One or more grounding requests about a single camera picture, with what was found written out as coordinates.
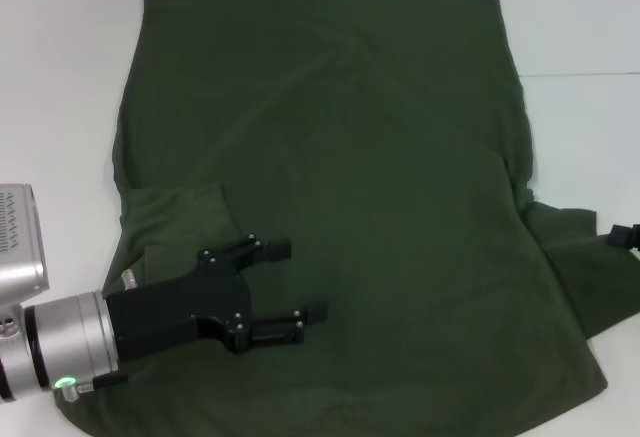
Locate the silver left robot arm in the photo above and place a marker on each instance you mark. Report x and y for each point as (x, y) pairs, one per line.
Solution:
(65, 342)

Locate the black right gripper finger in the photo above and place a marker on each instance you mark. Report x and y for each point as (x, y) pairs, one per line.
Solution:
(620, 235)

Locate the dark green shirt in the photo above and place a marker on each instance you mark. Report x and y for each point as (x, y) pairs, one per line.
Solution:
(375, 157)

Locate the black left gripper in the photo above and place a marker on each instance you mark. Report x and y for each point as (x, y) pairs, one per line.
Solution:
(165, 312)

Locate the small silver round plug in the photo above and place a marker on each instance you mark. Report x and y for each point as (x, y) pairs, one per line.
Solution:
(129, 280)

